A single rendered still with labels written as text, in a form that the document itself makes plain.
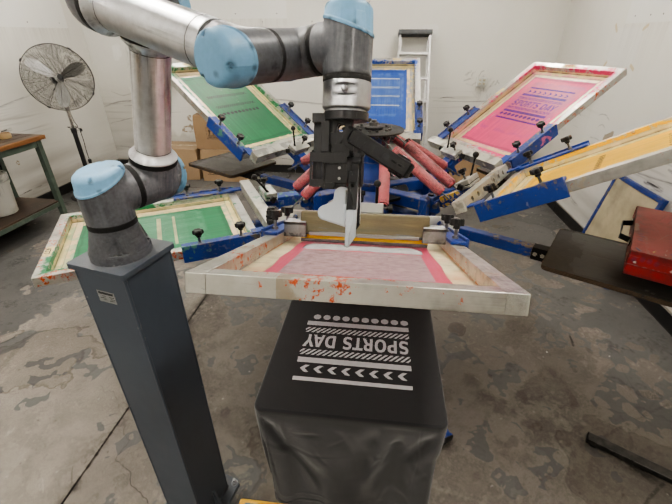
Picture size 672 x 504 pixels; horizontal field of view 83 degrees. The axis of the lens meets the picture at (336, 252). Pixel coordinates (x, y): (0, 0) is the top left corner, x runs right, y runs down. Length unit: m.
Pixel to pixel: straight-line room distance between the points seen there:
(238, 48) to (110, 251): 0.67
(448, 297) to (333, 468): 0.62
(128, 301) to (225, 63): 0.72
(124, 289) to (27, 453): 1.50
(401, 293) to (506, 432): 1.66
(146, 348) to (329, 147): 0.80
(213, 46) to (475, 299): 0.53
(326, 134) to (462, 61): 4.72
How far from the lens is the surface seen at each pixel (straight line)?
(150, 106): 1.03
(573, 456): 2.30
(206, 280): 0.71
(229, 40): 0.57
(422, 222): 1.22
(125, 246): 1.09
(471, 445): 2.15
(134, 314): 1.13
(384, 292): 0.65
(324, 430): 0.99
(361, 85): 0.62
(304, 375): 1.03
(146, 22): 0.72
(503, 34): 5.37
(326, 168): 0.61
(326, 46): 0.64
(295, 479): 1.22
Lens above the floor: 1.70
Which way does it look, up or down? 29 degrees down
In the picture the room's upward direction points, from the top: straight up
